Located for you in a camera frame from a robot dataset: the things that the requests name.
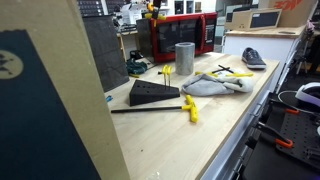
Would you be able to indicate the grey metal cylinder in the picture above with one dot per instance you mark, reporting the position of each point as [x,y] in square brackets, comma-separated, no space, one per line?
[185,60]

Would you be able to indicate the black wedge tool stand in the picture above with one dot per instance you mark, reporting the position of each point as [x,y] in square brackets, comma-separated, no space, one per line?
[150,95]

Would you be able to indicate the small yellow round object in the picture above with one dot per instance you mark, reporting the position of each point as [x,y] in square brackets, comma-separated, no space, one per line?
[149,6]

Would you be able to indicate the white machine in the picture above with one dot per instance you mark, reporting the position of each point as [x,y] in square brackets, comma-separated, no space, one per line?
[131,13]

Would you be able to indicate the red and black microwave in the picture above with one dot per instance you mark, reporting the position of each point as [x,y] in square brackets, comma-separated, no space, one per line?
[186,33]

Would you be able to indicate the black parts drawer organizer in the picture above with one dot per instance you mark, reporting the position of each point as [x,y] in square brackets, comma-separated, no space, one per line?
[90,6]
[113,5]

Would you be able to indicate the wooden shelf bench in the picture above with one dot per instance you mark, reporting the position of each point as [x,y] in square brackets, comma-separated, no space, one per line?
[122,46]

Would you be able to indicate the dark grey mesh panel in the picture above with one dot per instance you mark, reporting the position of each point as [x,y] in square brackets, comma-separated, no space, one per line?
[105,50]

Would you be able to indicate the cardboard box with black panel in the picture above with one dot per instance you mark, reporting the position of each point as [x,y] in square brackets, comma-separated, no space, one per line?
[240,20]

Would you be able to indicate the white crumpled cloth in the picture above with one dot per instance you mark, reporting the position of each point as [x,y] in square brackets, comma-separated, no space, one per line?
[206,86]

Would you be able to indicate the small blue object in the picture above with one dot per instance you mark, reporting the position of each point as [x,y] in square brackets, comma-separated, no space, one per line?
[108,98]

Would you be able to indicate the large cardboard box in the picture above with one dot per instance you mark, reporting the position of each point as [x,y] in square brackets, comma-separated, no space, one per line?
[83,83]

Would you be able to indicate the grey canvas sneaker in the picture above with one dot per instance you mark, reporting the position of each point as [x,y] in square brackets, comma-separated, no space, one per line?
[253,58]

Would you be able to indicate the white counter with wood top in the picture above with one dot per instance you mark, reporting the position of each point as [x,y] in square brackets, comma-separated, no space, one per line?
[280,43]

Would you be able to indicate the flat black oval disc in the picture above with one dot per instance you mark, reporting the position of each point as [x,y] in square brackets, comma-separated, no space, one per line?
[286,32]

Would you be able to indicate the cardboard box with red print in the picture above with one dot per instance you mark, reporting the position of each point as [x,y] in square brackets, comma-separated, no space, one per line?
[300,16]

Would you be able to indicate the white drawer workbench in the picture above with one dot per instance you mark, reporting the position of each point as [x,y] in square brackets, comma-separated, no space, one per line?
[230,156]

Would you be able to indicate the black clamp orange tip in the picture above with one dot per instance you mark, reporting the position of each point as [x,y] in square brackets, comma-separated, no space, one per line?
[285,144]
[292,111]

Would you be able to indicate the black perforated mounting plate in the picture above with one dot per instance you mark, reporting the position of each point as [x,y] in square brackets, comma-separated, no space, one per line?
[300,130]

